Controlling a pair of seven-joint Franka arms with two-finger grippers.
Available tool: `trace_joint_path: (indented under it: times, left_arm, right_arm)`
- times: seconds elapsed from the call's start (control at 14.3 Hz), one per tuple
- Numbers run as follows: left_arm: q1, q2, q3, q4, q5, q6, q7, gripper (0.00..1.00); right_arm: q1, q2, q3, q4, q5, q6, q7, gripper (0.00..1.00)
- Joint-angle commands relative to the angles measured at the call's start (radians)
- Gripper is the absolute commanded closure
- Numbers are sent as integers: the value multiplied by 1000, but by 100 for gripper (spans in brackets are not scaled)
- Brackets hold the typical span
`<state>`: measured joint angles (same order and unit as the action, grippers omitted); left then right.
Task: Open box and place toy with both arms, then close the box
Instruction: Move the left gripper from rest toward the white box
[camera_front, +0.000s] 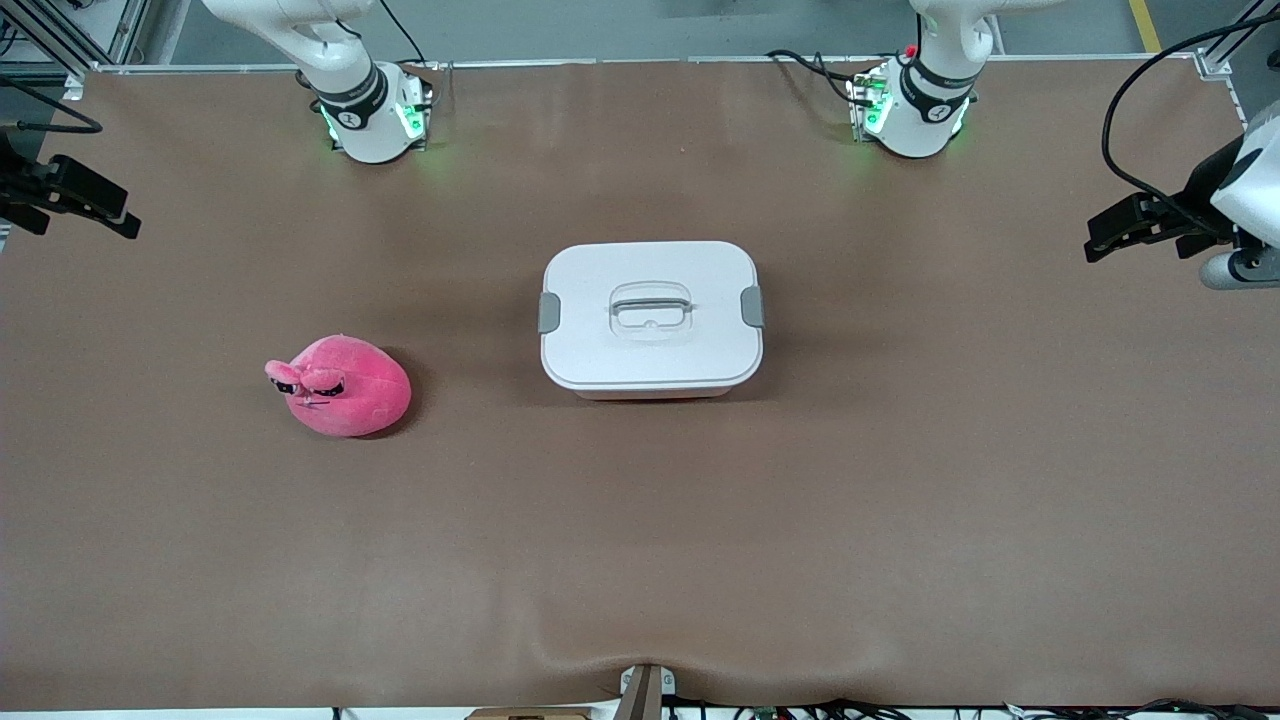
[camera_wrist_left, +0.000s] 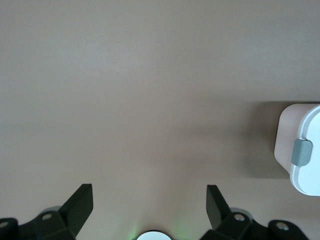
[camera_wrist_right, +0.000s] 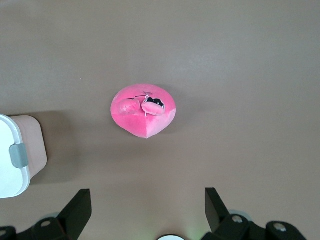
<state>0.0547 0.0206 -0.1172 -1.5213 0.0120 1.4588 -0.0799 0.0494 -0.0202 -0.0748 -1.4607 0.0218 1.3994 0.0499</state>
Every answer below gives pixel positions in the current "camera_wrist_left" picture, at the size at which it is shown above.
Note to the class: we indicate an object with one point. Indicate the pink plastic storage box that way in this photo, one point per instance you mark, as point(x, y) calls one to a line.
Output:
point(285, 140)

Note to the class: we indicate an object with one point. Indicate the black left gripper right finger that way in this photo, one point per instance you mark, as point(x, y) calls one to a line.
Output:
point(215, 207)

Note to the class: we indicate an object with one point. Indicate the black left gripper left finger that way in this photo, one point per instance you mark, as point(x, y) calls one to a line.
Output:
point(77, 207)

